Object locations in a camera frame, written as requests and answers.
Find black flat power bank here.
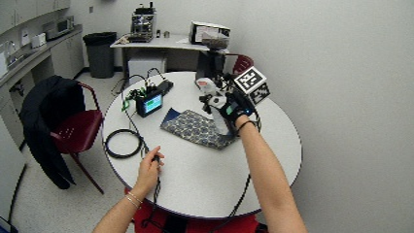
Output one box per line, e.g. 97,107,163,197
157,80,175,96

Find white wall cupboards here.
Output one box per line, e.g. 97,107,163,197
0,0,70,36

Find white marker cube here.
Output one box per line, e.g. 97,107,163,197
231,66,273,106

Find black jacket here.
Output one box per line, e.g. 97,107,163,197
18,75,86,190

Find coiled black cable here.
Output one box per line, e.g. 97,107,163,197
104,128,146,160

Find silver coffee machine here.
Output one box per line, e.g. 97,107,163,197
126,1,158,44

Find small white appliance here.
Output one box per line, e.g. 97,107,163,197
29,32,48,50

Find small black screen device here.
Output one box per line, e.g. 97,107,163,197
134,91,165,118

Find black camera stand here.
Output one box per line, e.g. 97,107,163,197
194,38,230,83

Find grey trash bin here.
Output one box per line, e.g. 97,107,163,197
81,31,118,80

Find white side table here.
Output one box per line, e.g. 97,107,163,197
109,31,230,80

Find green cables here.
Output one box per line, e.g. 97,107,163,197
119,87,149,113

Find person's red clothing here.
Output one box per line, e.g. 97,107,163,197
122,187,269,233

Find white cabinet box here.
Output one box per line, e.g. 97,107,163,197
126,55,167,81

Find thin wrist bracelets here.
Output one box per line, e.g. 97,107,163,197
123,190,143,210

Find red chair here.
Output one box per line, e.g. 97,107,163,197
48,82,108,195
231,53,255,77

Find white counter cabinets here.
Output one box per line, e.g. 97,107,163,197
0,24,85,150

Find black glove cable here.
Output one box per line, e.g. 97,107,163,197
207,174,253,233

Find blue patterned cloth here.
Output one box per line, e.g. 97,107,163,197
159,107,239,150

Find black cable with button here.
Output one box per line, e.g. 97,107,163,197
141,154,163,231

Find black wrist strap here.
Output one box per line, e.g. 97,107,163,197
234,119,258,134

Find microwave oven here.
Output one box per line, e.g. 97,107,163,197
41,16,76,42

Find white open box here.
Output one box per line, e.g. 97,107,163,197
187,20,233,47

